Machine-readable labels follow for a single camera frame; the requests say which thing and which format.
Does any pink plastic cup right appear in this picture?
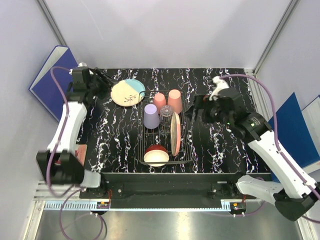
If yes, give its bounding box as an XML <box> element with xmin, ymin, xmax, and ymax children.
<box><xmin>167</xmin><ymin>89</ymin><xmax>183</xmax><ymax>114</ymax></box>

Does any red floral bowl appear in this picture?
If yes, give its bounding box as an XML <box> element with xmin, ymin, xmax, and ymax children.
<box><xmin>143</xmin><ymin>144</ymin><xmax>169</xmax><ymax>167</ymax></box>

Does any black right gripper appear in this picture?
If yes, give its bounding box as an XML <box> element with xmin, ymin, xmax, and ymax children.
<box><xmin>183</xmin><ymin>93</ymin><xmax>233</xmax><ymax>127</ymax></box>

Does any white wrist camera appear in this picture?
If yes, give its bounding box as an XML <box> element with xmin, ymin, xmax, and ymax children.
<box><xmin>209</xmin><ymin>76</ymin><xmax>229</xmax><ymax>101</ymax></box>
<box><xmin>69</xmin><ymin>62</ymin><xmax>88</xmax><ymax>75</ymax></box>

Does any red picture book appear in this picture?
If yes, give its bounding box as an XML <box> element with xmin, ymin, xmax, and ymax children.
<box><xmin>75</xmin><ymin>144</ymin><xmax>88</xmax><ymax>166</ymax></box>

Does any blue binder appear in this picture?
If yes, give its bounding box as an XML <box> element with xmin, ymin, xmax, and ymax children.
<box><xmin>276</xmin><ymin>93</ymin><xmax>320</xmax><ymax>174</ymax></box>
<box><xmin>29</xmin><ymin>45</ymin><xmax>78</xmax><ymax>121</ymax></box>

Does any clear glass cup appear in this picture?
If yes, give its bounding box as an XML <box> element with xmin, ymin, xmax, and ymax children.
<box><xmin>159</xmin><ymin>105</ymin><xmax>173</xmax><ymax>127</ymax></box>

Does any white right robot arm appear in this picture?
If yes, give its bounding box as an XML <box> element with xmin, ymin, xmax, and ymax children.
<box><xmin>185</xmin><ymin>88</ymin><xmax>320</xmax><ymax>221</ymax></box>

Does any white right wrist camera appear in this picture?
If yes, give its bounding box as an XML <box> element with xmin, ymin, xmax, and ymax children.
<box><xmin>209</xmin><ymin>76</ymin><xmax>229</xmax><ymax>101</ymax></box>

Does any pink plastic cup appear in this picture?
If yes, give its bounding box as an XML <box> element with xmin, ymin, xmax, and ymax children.
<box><xmin>153</xmin><ymin>92</ymin><xmax>167</xmax><ymax>110</ymax></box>
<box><xmin>167</xmin><ymin>89</ymin><xmax>183</xmax><ymax>114</ymax></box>

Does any black wire dish rack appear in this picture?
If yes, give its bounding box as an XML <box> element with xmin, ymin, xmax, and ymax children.
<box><xmin>137</xmin><ymin>89</ymin><xmax>195</xmax><ymax>167</ymax></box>

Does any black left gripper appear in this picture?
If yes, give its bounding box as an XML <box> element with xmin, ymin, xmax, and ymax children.
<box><xmin>87</xmin><ymin>67</ymin><xmax>119</xmax><ymax>100</ymax></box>

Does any blue binder left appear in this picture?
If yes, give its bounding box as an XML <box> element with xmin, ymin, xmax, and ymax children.
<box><xmin>29</xmin><ymin>45</ymin><xmax>78</xmax><ymax>121</ymax></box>

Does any cream and pink plate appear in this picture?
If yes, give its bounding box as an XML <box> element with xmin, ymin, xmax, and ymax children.
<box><xmin>170</xmin><ymin>112</ymin><xmax>181</xmax><ymax>156</ymax></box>

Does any lilac plastic cup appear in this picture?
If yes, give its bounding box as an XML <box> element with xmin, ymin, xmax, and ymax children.
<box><xmin>143</xmin><ymin>104</ymin><xmax>160</xmax><ymax>130</ymax></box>

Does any pink plastic cup left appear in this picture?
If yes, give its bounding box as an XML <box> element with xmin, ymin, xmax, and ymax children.
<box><xmin>153</xmin><ymin>92</ymin><xmax>167</xmax><ymax>110</ymax></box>

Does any blue binder right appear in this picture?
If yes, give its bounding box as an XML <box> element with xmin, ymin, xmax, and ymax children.
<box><xmin>276</xmin><ymin>93</ymin><xmax>320</xmax><ymax>174</ymax></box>

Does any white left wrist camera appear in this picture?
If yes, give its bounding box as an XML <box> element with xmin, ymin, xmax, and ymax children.
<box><xmin>69</xmin><ymin>62</ymin><xmax>88</xmax><ymax>75</ymax></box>

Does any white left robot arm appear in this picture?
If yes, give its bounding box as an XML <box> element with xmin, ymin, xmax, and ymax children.
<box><xmin>36</xmin><ymin>66</ymin><xmax>116</xmax><ymax>198</ymax></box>

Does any cream and blue plate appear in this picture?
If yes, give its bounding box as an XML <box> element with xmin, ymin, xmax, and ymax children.
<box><xmin>110</xmin><ymin>79</ymin><xmax>146</xmax><ymax>107</ymax></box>

